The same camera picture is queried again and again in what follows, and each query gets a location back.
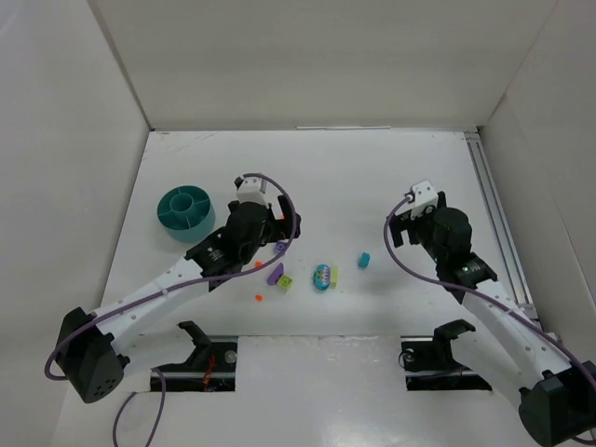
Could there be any teal small lego brick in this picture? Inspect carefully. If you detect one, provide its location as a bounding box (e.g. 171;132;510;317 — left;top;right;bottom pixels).
358;252;371;269

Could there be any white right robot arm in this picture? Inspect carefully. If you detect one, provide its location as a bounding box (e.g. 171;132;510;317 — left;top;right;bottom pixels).
383;182;595;446

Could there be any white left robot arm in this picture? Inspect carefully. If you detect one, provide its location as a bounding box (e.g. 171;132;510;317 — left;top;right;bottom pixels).
45;194;301;404

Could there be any purple curved lego piece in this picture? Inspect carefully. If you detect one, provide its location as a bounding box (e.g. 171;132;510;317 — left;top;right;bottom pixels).
266;263;284;286

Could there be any lime green square lego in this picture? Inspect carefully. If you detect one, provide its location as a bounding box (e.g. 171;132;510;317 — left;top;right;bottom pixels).
276;275;293;292

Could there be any teal round divided container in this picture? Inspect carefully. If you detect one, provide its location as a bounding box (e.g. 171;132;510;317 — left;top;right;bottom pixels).
156;185;216;244

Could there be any teal printed oval lego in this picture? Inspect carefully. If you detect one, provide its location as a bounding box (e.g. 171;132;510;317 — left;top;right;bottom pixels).
313;264;332;291

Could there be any pale green lego brick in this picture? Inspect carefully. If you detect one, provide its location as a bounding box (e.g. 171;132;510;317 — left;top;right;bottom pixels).
330;265;339;288

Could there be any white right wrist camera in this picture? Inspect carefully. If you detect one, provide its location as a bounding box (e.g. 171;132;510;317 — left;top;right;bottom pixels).
405;180;439;221

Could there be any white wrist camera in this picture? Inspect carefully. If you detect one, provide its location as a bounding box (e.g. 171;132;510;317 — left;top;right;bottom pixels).
405;180;439;221
234;175;267;207

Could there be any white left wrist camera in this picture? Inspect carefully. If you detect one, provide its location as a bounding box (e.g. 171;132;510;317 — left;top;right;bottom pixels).
234;175;267;207

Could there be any aluminium rail right side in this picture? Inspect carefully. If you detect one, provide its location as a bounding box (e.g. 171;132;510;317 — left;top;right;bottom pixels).
464;130;540;325

